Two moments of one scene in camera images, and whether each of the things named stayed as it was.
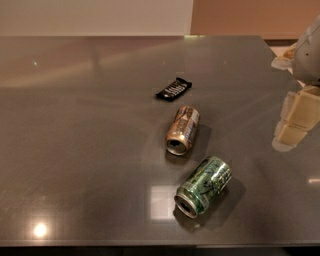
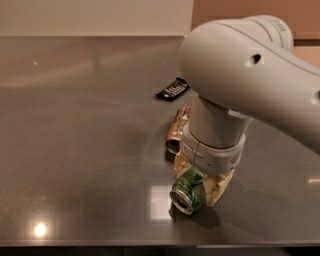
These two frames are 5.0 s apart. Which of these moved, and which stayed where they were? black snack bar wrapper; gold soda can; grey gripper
Moved: grey gripper
Stayed: gold soda can; black snack bar wrapper
